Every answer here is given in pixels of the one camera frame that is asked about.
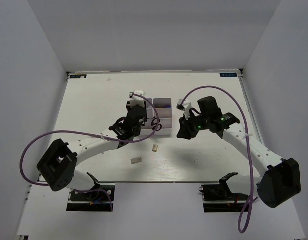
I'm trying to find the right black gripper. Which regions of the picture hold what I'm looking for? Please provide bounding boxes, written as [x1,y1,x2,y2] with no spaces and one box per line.
[177,111,210,140]

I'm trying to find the black handled scissors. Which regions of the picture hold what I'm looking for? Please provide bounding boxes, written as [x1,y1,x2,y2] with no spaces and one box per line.
[150,117,162,132]

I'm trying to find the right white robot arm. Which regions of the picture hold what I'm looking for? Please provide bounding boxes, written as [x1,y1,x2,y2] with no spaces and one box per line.
[177,96,301,208]

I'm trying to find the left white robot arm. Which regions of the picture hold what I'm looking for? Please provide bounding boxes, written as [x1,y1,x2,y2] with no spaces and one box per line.
[37,105,147,200]

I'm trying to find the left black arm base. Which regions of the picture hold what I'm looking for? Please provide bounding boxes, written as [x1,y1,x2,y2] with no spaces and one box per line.
[66,183,115,212]

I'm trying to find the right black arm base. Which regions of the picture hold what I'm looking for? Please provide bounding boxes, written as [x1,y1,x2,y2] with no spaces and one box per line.
[198,172,250,214]

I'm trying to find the left white divided container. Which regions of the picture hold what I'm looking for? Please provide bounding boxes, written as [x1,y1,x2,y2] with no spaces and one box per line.
[139,101,153,137]

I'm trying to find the white divided container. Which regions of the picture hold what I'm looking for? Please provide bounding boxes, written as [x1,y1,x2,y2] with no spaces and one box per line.
[139,101,153,137]
[153,98,173,136]

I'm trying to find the yellow eraser with barcode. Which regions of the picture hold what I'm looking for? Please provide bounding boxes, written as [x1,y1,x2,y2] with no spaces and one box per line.
[152,144,158,152]

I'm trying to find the right white divided container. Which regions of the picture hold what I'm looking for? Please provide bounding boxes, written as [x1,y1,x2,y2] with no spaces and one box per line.
[153,98,173,136]

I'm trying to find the grey eraser block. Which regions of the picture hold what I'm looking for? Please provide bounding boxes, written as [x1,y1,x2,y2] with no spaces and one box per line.
[131,157,142,165]

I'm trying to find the right corner label sticker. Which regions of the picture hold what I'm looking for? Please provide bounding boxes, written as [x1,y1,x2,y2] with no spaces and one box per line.
[219,72,237,78]

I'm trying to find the corner label sticker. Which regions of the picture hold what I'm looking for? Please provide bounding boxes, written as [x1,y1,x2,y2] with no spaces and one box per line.
[69,74,87,79]
[219,72,237,78]

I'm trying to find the left corner label sticker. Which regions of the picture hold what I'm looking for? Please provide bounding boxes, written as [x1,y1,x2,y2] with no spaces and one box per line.
[69,74,87,79]

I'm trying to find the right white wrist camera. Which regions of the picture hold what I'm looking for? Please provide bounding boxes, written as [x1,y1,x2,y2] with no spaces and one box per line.
[176,99,192,120]

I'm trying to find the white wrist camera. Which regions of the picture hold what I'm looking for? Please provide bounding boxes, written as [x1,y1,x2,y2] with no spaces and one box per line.
[129,90,145,108]
[176,99,192,120]

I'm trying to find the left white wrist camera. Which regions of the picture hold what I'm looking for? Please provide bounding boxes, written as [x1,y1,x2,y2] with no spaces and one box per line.
[129,90,145,108]

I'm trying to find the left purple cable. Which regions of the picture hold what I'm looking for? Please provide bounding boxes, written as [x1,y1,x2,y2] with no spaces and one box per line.
[20,93,162,212]

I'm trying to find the purple cable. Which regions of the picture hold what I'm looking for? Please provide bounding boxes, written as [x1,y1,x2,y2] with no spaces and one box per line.
[20,93,162,212]
[181,85,258,234]

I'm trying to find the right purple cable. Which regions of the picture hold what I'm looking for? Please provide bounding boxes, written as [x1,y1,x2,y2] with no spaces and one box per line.
[181,85,258,234]

